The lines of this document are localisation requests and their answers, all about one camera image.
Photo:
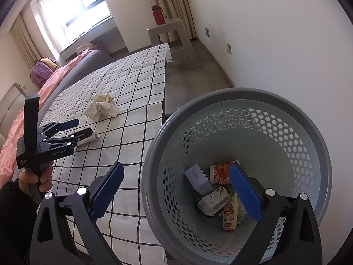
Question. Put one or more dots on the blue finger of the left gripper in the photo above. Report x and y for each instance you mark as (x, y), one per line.
(60, 127)
(77, 138)

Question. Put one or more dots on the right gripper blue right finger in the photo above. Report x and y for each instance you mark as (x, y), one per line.
(249, 191)

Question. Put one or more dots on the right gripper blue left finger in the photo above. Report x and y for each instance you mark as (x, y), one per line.
(103, 190)

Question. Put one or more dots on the red white snack bag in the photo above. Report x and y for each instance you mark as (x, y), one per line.
(230, 214)

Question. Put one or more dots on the beige paper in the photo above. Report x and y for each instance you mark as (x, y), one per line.
(101, 106)

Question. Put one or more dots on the red white paper cup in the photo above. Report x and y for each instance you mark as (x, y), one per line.
(219, 173)

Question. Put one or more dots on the purple rabbit toothpaste box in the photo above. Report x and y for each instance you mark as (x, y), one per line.
(198, 180)

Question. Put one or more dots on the grey perforated trash basket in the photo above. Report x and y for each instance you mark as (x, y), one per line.
(278, 166)

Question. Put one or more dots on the person's left hand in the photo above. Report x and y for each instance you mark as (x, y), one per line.
(28, 178)

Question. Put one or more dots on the white black checkered sheet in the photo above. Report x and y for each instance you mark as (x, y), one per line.
(137, 86)

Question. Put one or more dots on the grey headboard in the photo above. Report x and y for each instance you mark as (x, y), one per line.
(11, 104)

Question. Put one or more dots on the purple knitted bag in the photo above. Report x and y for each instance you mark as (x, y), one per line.
(40, 73)

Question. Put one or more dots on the tan bag behind purple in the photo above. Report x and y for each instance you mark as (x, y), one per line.
(51, 63)

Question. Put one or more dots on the grey bed mattress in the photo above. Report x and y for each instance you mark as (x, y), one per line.
(96, 59)

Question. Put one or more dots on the beige cloth on sill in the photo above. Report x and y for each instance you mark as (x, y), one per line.
(84, 47)

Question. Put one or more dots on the beige left curtain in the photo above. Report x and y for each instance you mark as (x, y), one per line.
(24, 42)

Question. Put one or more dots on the beige curtain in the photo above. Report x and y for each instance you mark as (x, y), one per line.
(24, 42)
(178, 9)

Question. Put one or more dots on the grey plastic stool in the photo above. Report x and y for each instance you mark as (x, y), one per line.
(181, 47)

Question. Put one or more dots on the red water bottle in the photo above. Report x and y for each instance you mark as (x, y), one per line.
(158, 14)

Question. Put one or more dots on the beige right curtain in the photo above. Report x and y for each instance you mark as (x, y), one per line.
(178, 9)

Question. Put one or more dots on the window with dark frame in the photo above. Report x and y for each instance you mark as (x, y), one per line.
(66, 24)

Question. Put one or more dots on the wall socket near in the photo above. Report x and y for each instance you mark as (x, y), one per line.
(229, 49)

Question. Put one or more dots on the wall socket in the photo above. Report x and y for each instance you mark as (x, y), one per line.
(229, 49)
(207, 32)

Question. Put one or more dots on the wall socket far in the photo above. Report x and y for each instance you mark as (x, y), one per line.
(207, 32)

